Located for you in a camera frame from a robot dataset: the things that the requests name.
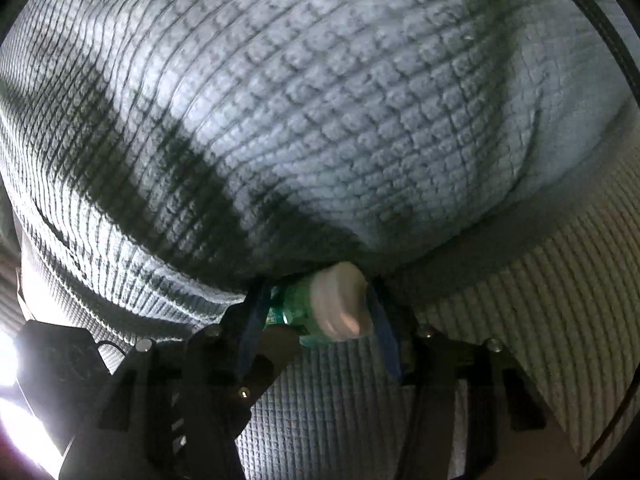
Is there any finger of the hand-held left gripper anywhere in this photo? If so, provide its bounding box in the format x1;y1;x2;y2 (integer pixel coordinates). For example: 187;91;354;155
220;327;304;442

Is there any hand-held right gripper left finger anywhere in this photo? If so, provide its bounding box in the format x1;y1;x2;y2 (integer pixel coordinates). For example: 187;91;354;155
59;280;273;480

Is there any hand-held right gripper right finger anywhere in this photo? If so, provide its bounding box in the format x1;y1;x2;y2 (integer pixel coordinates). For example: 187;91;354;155
367;280;587;480

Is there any white pill bottle green label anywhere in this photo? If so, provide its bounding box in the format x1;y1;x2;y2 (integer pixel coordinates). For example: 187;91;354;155
267;262;377;349

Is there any grey sofa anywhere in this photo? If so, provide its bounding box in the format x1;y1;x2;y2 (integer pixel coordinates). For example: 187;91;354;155
0;150;640;480

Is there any grey sofa cushion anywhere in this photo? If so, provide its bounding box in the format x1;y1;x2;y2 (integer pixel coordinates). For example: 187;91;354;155
0;0;640;307

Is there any black cable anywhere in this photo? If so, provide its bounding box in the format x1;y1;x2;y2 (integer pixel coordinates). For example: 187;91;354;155
530;0;640;467

